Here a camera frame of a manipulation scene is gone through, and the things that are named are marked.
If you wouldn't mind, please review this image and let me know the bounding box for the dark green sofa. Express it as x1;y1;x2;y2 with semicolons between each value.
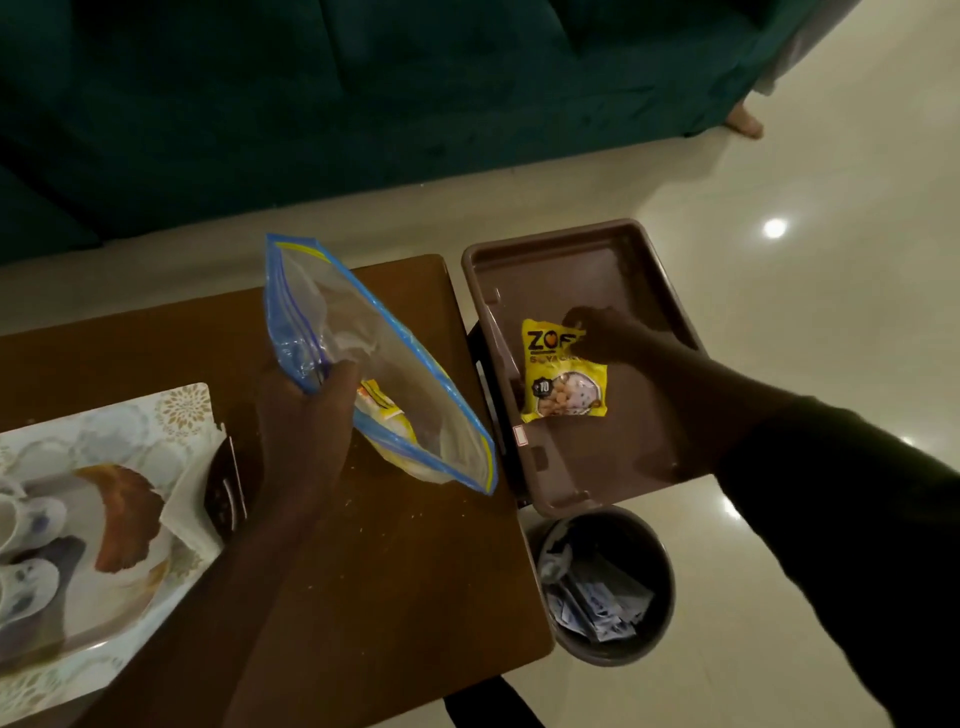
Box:
0;0;826;265

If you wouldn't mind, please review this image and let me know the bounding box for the person's left forearm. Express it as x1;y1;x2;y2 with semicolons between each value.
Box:
75;483;361;728

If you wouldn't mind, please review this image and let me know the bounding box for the crumpled white plastic wrapper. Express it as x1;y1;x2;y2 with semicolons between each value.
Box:
537;519;575;586

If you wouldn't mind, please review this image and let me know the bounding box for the pile of white blue wrappers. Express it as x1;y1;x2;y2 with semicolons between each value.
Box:
545;555;655;645

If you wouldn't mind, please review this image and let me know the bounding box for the dark round waste bin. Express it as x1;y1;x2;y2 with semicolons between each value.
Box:
525;505;677;669

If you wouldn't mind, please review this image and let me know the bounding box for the dark brown round object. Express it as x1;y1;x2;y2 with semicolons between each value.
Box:
202;437;249;545

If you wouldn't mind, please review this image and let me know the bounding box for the yellow snack packet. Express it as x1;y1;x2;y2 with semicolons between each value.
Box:
519;318;609;423

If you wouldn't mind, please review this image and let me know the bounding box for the wooden sofa leg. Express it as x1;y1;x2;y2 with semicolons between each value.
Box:
724;102;765;141

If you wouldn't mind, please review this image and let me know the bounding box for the yellow packet inside zip bag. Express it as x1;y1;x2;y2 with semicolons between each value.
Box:
354;378;436;481

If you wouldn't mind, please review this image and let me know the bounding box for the person's right forearm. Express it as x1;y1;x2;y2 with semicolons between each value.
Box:
646;339;960;728

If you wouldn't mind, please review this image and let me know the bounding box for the person's right hand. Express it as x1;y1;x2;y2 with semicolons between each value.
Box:
562;305;667;369

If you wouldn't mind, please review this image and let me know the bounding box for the clear blue-edged zip bag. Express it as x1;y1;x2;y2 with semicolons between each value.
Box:
263;233;500;497

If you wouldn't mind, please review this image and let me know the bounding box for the brown plastic tray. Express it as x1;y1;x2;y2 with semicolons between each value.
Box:
460;218;710;519

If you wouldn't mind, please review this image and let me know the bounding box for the person's left hand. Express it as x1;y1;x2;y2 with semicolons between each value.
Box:
253;360;364;520

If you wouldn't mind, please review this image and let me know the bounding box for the white paper napkin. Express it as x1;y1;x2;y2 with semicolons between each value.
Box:
158;424;228;565

